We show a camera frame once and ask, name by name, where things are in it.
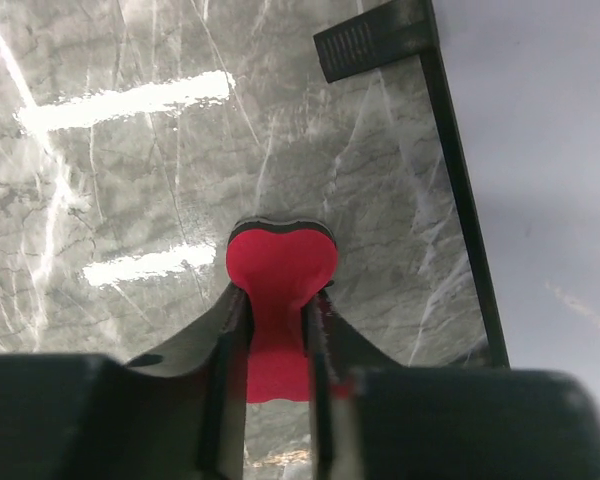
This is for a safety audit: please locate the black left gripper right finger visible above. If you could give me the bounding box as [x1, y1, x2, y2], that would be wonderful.
[302, 292, 600, 479]

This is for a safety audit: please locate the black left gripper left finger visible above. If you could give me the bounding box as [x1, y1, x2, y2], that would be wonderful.
[0, 285, 253, 479]

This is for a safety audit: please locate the red black whiteboard eraser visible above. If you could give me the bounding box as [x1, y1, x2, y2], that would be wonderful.
[226, 217, 338, 404]

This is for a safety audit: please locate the white whiteboard black frame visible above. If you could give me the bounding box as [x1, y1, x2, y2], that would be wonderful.
[312, 0, 600, 370]

